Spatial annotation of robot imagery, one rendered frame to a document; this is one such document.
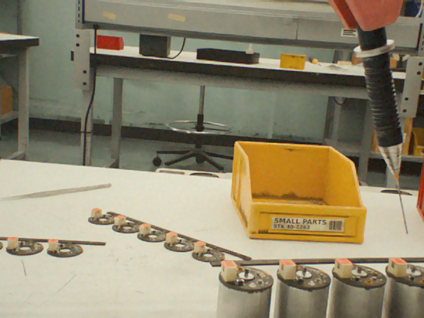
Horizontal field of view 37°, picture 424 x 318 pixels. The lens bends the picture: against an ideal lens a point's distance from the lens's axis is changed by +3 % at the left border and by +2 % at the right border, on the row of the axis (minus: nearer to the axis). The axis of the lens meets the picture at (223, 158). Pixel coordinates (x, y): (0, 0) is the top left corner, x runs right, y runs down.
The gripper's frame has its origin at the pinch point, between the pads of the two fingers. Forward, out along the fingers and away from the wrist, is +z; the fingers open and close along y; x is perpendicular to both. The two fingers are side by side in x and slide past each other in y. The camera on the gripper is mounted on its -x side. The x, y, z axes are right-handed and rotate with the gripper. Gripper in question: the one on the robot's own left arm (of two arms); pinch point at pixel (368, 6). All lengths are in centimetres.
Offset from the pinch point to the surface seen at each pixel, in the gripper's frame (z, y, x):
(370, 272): 12.4, 1.0, 1.6
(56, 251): 13.8, 20.5, 16.1
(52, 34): 29, 460, -4
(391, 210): 25.0, 29.1, -15.1
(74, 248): 14.3, 21.2, 14.9
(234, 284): 10.0, 0.3, 8.3
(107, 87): 74, 445, -29
